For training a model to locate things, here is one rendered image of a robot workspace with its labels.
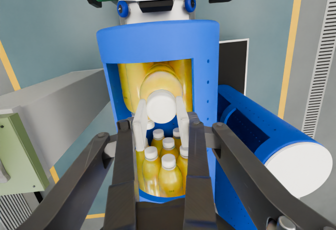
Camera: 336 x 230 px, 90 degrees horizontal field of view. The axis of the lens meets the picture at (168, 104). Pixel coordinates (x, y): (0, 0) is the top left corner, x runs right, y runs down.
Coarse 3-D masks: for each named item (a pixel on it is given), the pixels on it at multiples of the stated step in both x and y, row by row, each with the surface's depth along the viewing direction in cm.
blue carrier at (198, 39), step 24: (144, 24) 28; (168, 24) 28; (192, 24) 29; (216, 24) 34; (120, 48) 30; (144, 48) 29; (168, 48) 29; (192, 48) 30; (216, 48) 35; (192, 72) 32; (216, 72) 38; (120, 96) 50; (192, 96) 34; (216, 96) 40; (216, 120) 44; (144, 192) 45
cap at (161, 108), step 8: (152, 96) 21; (160, 96) 20; (168, 96) 21; (152, 104) 21; (160, 104) 21; (168, 104) 21; (152, 112) 21; (160, 112) 21; (168, 112) 21; (152, 120) 22; (160, 120) 22; (168, 120) 22
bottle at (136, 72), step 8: (128, 64) 39; (136, 64) 38; (144, 64) 39; (152, 64) 41; (128, 72) 40; (136, 72) 39; (144, 72) 39; (128, 80) 41; (136, 80) 40; (136, 88) 40; (136, 96) 41; (136, 104) 42
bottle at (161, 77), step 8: (160, 64) 35; (168, 64) 38; (152, 72) 28; (160, 72) 26; (168, 72) 27; (144, 80) 26; (152, 80) 24; (160, 80) 24; (168, 80) 24; (176, 80) 26; (144, 88) 24; (152, 88) 23; (160, 88) 23; (168, 88) 23; (176, 88) 24; (144, 96) 24
